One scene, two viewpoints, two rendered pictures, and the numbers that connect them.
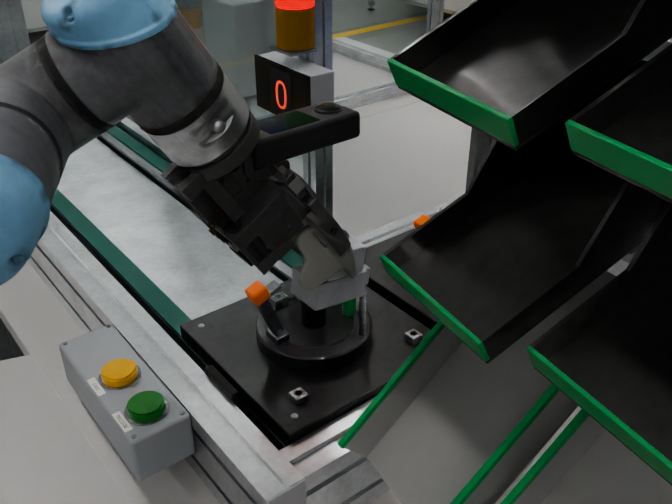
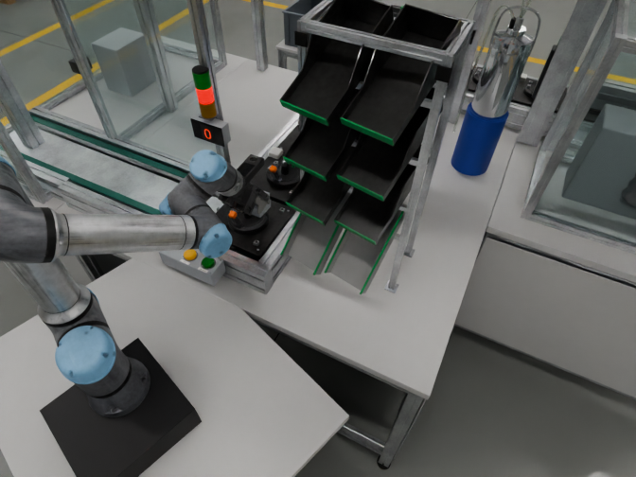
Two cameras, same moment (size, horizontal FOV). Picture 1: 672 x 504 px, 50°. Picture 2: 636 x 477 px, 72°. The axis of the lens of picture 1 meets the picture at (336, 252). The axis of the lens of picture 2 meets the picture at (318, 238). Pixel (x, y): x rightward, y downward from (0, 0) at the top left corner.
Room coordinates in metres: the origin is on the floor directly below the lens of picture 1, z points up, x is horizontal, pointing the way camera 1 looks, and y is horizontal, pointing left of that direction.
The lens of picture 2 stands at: (-0.33, 0.27, 2.06)
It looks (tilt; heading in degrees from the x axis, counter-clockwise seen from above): 49 degrees down; 334
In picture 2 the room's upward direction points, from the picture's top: 1 degrees clockwise
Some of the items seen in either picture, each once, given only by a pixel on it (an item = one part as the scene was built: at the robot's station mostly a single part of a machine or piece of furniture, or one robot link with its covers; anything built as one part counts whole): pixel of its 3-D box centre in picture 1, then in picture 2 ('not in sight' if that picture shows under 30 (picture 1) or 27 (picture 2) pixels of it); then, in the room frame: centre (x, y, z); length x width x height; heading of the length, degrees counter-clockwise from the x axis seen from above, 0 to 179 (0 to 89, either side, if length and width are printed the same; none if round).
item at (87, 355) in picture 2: not in sight; (92, 358); (0.31, 0.54, 1.11); 0.13 x 0.12 x 0.14; 10
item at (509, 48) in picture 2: not in sight; (504, 62); (0.73, -0.97, 1.32); 0.14 x 0.14 x 0.38
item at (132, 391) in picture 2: not in sight; (113, 380); (0.30, 0.53, 0.99); 0.15 x 0.15 x 0.10
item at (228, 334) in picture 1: (314, 340); (249, 220); (0.71, 0.03, 0.96); 0.24 x 0.24 x 0.02; 38
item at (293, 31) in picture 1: (295, 26); (207, 107); (0.93, 0.05, 1.28); 0.05 x 0.05 x 0.05
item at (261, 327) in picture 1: (313, 328); (248, 217); (0.71, 0.03, 0.98); 0.14 x 0.14 x 0.02
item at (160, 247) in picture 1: (212, 266); (186, 200); (0.96, 0.19, 0.91); 0.84 x 0.28 x 0.10; 38
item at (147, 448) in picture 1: (123, 395); (192, 261); (0.64, 0.25, 0.93); 0.21 x 0.07 x 0.06; 38
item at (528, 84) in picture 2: not in sight; (541, 84); (0.93, -1.50, 1.01); 0.24 x 0.24 x 0.13; 38
